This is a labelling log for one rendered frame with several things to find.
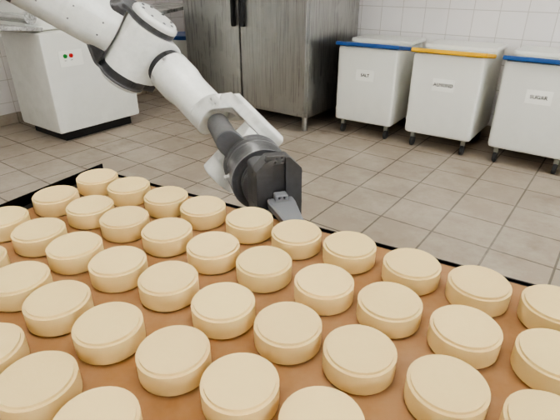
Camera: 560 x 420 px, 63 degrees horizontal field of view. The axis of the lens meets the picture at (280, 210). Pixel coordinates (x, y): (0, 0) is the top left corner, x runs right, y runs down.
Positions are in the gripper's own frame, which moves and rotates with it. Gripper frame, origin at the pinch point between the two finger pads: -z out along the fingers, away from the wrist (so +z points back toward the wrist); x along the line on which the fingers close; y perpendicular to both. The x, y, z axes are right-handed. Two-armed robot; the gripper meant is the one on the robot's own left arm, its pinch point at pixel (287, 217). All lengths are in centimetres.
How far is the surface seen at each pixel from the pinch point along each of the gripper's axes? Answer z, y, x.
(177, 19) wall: 562, 29, -21
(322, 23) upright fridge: 336, 130, -11
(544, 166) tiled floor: 205, 258, -101
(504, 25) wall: 279, 260, -11
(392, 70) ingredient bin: 287, 172, -42
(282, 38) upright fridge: 340, 97, -21
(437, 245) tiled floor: 129, 120, -100
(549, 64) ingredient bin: 203, 237, -28
